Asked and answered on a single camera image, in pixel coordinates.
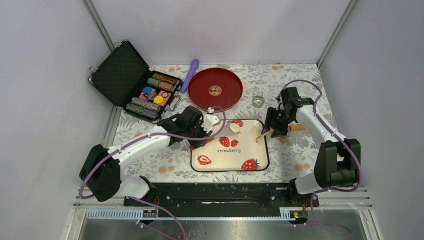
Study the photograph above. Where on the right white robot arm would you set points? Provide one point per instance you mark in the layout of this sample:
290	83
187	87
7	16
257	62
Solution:
337	162

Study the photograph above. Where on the purple silicone handle tool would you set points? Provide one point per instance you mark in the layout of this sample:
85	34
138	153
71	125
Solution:
194	65

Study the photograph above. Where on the metal spatula orange handle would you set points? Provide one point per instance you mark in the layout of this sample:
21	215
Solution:
219	131

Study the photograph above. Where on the round red lacquer plate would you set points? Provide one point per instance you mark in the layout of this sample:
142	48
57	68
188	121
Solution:
215	87

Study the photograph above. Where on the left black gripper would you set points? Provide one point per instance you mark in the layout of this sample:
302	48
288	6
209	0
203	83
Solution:
197	143

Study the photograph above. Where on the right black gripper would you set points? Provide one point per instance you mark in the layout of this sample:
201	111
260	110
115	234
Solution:
269	115

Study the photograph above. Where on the small dough piece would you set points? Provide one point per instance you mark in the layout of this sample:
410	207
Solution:
256	134

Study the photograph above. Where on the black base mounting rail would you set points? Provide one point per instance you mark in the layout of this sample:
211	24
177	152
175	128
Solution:
227	200

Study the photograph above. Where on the blue poker chip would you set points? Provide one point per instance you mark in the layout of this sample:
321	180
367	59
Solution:
147	90

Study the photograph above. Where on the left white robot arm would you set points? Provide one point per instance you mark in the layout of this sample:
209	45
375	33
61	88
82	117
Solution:
102	171

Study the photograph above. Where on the yellow poker chip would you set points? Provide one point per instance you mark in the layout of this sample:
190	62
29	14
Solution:
158	100

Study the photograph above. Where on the wooden dough roller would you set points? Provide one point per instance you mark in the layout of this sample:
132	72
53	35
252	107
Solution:
292	127

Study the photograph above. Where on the black poker chip case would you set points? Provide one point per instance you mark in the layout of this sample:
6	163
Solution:
121	77

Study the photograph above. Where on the strawberry pattern white tray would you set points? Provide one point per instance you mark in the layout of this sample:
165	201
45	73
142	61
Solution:
234	153

